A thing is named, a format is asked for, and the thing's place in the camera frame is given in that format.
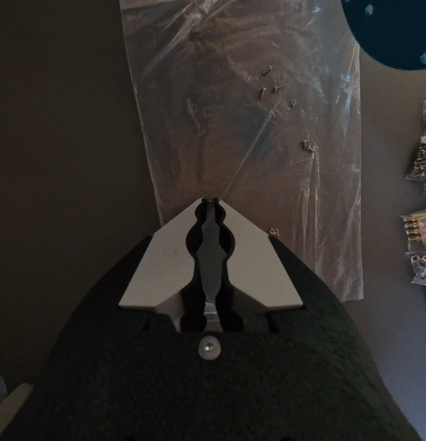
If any clear plastic bag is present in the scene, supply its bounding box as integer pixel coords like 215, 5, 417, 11
119, 0, 365, 303

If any blue round metal plate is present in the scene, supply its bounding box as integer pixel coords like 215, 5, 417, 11
340, 0, 426, 72

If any pile of small hardware bags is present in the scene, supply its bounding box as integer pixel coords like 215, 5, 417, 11
400, 99, 426, 286

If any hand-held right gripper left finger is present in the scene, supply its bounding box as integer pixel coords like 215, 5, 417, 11
118, 197, 208, 332

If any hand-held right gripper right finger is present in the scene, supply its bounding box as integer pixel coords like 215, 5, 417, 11
214, 197, 305, 322

